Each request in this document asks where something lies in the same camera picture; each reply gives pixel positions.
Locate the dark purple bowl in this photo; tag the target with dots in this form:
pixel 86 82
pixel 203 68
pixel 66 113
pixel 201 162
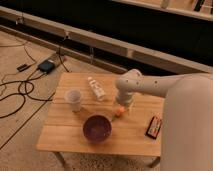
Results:
pixel 97 128

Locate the orange pepper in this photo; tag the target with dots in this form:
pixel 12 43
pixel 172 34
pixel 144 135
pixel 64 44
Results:
pixel 119 112

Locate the red black snack packet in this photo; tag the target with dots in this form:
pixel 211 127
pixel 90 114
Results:
pixel 154 127

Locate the wooden table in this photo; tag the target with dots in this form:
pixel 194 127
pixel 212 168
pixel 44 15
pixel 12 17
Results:
pixel 78 123

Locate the black power adapter box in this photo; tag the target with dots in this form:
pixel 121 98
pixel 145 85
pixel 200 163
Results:
pixel 46 66

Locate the small black device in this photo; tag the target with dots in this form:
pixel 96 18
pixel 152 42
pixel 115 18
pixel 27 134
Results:
pixel 23 67

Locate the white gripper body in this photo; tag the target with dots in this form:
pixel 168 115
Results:
pixel 124 99

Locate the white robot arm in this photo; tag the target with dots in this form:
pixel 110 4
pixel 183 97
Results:
pixel 187 124

